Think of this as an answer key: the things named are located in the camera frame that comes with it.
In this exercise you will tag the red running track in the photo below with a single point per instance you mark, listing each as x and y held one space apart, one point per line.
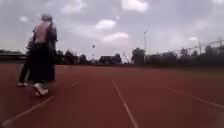
100 100

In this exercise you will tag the tall floodlight pole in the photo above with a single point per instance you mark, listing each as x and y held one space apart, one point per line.
145 46

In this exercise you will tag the thin light pole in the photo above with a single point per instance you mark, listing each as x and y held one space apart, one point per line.
93 53

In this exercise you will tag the tree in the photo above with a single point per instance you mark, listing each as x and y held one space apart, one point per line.
138 56

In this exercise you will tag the person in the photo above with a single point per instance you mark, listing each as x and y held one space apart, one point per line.
24 71
43 53

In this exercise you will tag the row of trees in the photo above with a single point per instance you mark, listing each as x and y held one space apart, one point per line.
68 58

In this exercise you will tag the long low building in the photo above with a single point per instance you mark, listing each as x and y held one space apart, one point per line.
10 56

